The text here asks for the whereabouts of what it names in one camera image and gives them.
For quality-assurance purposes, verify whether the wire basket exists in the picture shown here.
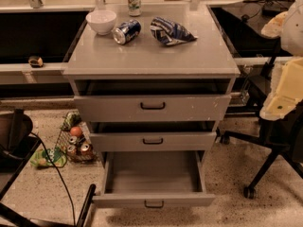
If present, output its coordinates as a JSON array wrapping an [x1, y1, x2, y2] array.
[[56, 122, 97, 163]]

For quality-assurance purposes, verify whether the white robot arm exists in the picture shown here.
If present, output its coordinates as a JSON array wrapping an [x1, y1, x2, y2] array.
[[259, 0, 303, 121]]

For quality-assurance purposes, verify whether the orange fruit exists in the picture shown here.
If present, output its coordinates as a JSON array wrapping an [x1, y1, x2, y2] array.
[[70, 127, 82, 137]]

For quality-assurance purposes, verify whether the grey top drawer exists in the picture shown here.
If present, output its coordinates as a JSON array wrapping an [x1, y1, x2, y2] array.
[[75, 79, 231, 122]]

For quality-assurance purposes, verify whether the black office chair right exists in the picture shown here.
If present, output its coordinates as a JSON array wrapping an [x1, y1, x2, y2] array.
[[219, 38, 303, 201]]

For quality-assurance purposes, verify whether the red soda can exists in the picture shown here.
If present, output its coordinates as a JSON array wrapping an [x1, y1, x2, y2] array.
[[80, 143, 93, 156]]

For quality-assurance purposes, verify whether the black side table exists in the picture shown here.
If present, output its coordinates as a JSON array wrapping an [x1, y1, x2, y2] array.
[[222, 0, 295, 39]]

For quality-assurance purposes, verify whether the grey bottom drawer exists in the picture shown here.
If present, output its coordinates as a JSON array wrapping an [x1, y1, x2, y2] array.
[[93, 151, 215, 209]]

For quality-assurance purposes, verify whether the blue soda can lying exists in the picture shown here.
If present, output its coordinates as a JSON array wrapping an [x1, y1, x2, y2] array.
[[113, 19, 141, 45]]

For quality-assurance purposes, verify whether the grey drawer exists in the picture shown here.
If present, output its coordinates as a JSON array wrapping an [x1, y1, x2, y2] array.
[[90, 121, 216, 152], [93, 151, 215, 209], [75, 79, 231, 122]]

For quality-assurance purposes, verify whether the silver soda can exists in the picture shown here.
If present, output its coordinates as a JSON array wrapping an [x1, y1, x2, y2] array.
[[66, 145, 77, 157]]

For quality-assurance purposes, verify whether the white bowl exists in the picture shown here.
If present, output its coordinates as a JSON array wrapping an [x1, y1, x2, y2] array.
[[86, 10, 116, 35]]

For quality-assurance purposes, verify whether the green chip bag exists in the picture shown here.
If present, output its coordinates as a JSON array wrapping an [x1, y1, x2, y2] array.
[[61, 112, 81, 131]]

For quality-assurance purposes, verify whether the green white upright can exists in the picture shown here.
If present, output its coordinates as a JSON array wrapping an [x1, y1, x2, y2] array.
[[128, 0, 141, 16]]

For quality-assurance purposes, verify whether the grey middle drawer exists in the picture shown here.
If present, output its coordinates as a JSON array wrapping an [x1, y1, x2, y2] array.
[[90, 121, 216, 152]]

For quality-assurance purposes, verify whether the grey drawer cabinet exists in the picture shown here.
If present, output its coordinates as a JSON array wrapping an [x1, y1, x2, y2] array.
[[63, 4, 240, 159]]

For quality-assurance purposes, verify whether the yellow tape measure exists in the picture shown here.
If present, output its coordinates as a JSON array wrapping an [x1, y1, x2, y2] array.
[[28, 56, 44, 68]]

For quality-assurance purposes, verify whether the blue white chip bag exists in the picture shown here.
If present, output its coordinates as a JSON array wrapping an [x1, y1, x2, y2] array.
[[150, 17, 197, 46]]

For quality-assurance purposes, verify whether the black power adapter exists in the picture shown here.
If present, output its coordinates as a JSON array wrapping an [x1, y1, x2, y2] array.
[[262, 1, 286, 16]]

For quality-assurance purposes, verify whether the black cable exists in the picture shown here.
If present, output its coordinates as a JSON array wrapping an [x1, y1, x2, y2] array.
[[30, 131, 77, 227]]

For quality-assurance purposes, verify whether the black chair left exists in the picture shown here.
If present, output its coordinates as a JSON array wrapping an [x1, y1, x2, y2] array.
[[0, 109, 96, 227]]

